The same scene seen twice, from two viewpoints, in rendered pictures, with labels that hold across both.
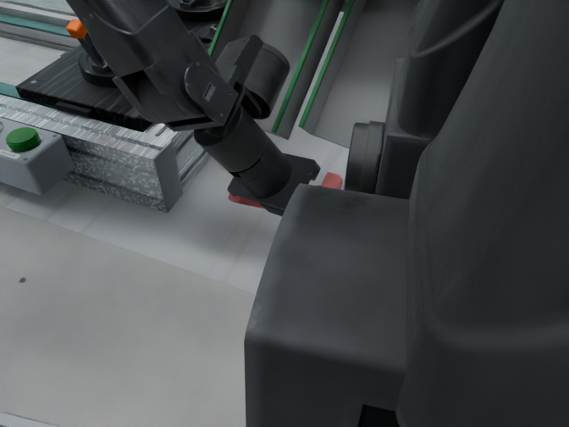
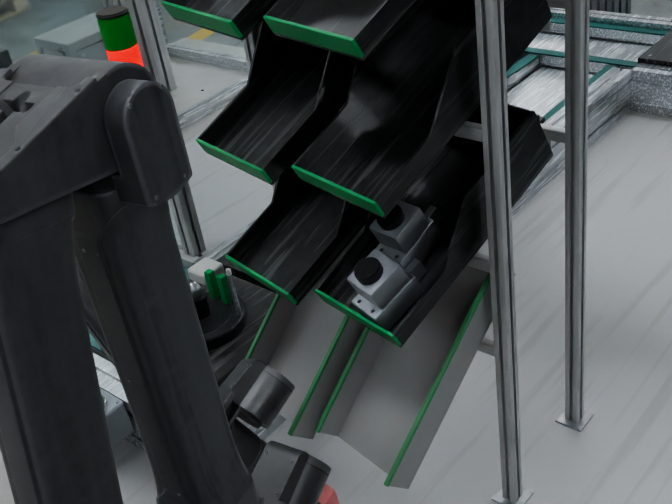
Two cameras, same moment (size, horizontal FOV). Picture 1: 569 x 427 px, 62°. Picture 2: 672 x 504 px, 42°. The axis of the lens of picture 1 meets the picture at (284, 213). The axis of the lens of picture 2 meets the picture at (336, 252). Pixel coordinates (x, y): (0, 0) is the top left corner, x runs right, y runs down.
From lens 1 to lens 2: 0.63 m
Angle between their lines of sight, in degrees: 22
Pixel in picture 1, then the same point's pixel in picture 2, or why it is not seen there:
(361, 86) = (383, 395)
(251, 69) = (251, 389)
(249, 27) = (298, 318)
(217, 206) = not seen: hidden behind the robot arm
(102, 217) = (149, 487)
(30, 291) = not seen: outside the picture
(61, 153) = (121, 419)
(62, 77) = not seen: hidden behind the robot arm
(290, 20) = (331, 319)
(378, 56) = (401, 367)
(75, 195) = (132, 458)
